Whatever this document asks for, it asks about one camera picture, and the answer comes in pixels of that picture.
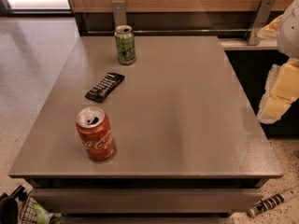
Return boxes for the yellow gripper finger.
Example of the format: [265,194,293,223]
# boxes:
[257,59,299,124]
[257,15,282,39]

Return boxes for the red coke can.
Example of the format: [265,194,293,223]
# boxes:
[77,106,115,161]

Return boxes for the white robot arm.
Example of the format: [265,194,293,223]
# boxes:
[257,0,299,124]

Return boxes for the green soda can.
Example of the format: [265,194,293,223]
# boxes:
[114,25,135,65]

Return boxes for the black white striped tube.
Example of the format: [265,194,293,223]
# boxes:
[248,187,298,218]

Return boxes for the black snack bar wrapper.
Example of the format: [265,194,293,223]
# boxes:
[85,73,125,103]

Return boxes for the grey table drawer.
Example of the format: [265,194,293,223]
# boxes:
[32,189,262,214]

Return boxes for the green bag in basket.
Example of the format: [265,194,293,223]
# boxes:
[32,203,63,224]

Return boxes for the right metal wall bracket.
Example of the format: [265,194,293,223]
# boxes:
[247,0,276,46]

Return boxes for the metal wall bracket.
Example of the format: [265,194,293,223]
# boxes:
[112,0,127,27]
[247,0,276,46]

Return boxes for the horizontal metal rail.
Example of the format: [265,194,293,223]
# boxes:
[87,28,250,36]

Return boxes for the left metal wall bracket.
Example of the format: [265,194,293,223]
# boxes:
[112,0,127,27]

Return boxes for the black wire basket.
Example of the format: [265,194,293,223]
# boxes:
[19,194,36,224]

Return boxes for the black handle object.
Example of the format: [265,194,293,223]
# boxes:
[0,185,28,224]

